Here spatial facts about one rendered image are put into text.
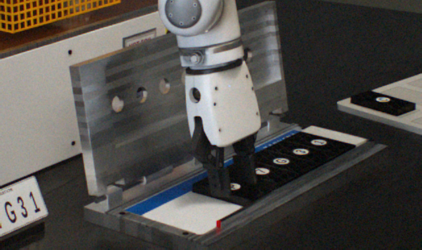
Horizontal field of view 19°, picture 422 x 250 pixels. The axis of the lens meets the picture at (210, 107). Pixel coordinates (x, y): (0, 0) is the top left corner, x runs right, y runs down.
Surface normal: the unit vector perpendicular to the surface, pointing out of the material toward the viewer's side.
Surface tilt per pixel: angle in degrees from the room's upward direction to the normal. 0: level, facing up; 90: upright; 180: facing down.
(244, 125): 77
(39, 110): 90
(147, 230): 90
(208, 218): 0
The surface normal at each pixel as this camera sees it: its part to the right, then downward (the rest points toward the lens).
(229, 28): 0.69, 0.02
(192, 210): 0.00, -0.95
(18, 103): 0.79, 0.19
